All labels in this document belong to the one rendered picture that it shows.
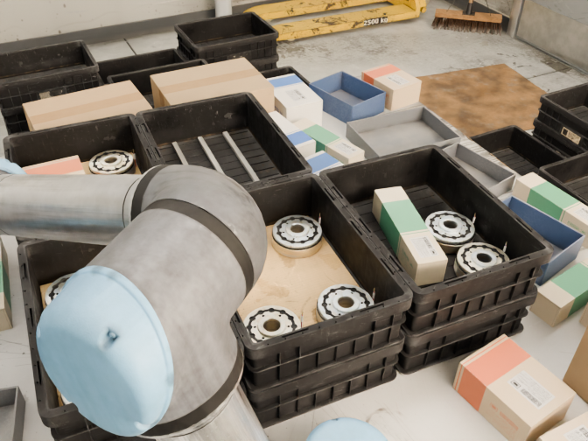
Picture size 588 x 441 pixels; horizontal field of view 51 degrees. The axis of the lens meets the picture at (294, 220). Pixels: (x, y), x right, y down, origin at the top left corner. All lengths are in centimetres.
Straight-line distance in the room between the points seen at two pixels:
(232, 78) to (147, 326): 146
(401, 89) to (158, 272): 164
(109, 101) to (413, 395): 111
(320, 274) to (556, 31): 343
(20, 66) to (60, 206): 225
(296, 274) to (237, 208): 71
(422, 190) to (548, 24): 311
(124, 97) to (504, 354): 118
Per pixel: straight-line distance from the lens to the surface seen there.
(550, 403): 118
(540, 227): 160
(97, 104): 178
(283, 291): 118
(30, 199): 73
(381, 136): 189
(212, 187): 52
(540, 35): 453
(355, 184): 137
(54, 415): 94
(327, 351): 106
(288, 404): 112
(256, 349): 96
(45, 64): 292
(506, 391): 116
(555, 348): 137
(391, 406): 119
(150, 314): 44
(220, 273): 48
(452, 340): 123
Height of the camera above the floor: 167
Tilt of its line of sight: 39 degrees down
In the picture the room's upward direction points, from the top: 1 degrees clockwise
